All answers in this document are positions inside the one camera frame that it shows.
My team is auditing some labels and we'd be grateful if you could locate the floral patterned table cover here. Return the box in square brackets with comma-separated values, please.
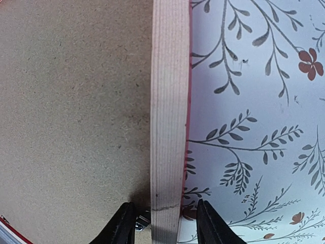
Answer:
[178, 1, 324, 243]

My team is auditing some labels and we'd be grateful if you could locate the brown cardboard backing board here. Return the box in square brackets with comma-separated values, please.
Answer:
[1, 1, 152, 243]

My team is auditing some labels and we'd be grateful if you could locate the red wooden picture frame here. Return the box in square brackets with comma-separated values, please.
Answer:
[1, 1, 190, 243]

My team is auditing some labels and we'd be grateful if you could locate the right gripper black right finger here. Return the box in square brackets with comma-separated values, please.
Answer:
[196, 199, 246, 244]

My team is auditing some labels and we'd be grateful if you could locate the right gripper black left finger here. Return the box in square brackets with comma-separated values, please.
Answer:
[89, 202, 136, 244]

